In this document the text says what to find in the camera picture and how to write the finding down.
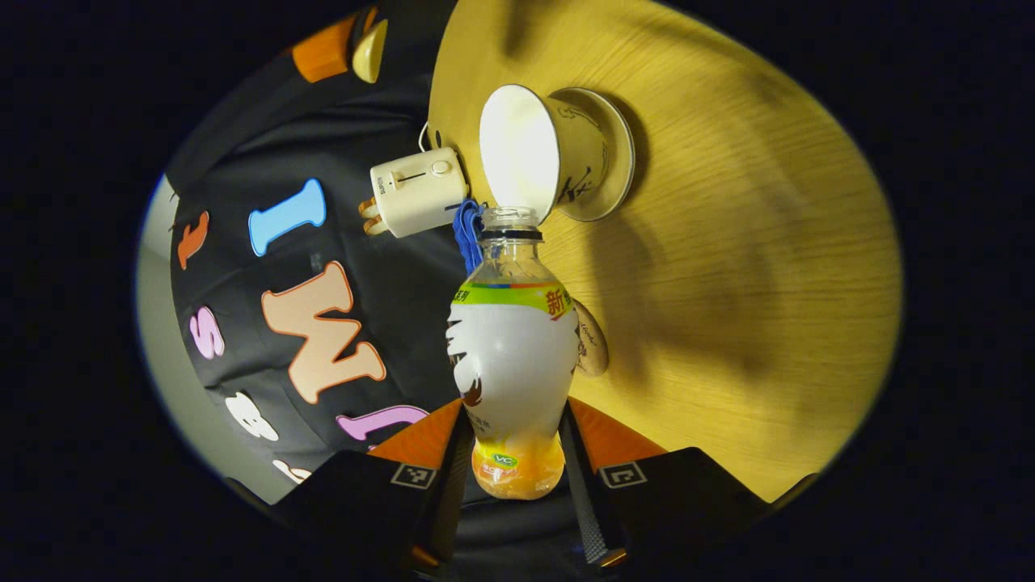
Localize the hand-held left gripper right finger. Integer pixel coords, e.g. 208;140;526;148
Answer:
556;397;771;580

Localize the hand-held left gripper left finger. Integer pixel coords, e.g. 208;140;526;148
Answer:
269;397;475;580

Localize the cream teacup lid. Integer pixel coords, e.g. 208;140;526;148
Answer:
351;18;390;85

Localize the round cork coaster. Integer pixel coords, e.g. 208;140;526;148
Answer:
572;298;610;379

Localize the white label water bottle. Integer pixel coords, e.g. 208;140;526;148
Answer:
446;205;582;501

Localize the cream ceramic teacup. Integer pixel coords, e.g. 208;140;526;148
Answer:
478;83;610;226

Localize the white toaster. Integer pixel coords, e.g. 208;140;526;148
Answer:
369;145;471;239

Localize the black backdrop cloth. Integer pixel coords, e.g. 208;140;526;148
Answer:
164;0;585;582

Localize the folded blue towel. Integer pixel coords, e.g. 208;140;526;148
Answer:
450;199;487;276

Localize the cream ceramic saucer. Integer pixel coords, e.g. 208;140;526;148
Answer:
556;86;637;224

